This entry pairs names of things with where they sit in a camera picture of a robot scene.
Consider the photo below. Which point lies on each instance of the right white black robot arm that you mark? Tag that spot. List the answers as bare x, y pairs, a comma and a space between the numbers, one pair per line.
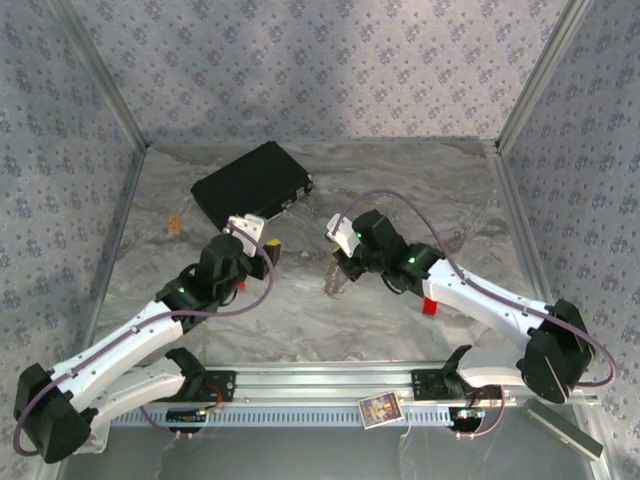
475, 295

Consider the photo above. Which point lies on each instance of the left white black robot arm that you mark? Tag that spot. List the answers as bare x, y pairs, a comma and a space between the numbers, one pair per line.
125, 340

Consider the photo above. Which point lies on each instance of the orange sticker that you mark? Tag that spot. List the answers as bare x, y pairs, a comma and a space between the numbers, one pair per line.
174, 225

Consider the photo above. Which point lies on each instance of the black hard case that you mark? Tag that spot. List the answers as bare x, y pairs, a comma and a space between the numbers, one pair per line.
250, 185

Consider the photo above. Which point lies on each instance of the red rectangular key tag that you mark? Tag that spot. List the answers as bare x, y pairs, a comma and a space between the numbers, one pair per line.
431, 307

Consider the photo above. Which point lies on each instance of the colourful playing card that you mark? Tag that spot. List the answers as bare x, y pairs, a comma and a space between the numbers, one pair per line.
381, 410

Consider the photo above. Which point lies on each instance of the left black controller board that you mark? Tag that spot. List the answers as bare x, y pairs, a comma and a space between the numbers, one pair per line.
185, 416

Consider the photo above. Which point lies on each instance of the black controller board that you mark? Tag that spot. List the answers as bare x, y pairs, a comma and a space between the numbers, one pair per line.
185, 416
467, 415

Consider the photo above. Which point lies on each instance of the right black controller board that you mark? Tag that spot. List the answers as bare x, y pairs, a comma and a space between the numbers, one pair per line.
467, 415

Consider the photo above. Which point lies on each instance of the grey metal bar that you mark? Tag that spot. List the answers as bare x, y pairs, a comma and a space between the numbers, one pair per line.
565, 435

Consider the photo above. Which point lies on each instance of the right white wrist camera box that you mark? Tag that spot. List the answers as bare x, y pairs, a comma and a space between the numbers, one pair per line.
342, 232

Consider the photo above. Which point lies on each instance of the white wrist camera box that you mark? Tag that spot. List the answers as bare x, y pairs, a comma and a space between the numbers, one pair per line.
342, 232
247, 230

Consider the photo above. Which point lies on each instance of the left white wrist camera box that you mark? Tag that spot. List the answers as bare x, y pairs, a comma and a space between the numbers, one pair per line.
247, 230

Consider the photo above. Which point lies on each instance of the aluminium table side rail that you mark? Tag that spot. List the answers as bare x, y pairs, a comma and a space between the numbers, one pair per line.
512, 200
120, 225

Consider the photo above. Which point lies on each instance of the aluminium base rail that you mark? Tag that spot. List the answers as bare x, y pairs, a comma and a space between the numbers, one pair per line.
325, 382

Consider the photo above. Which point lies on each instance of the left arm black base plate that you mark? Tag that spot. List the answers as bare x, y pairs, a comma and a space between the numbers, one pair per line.
225, 385

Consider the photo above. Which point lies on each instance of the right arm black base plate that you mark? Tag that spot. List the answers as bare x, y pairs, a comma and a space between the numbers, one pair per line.
425, 385

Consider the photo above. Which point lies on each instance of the grey plastic bracket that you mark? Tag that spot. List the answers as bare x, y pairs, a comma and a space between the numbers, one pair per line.
100, 440

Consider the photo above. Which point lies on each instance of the aluminium frame post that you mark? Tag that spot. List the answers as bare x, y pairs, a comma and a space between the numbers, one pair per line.
541, 75
102, 75

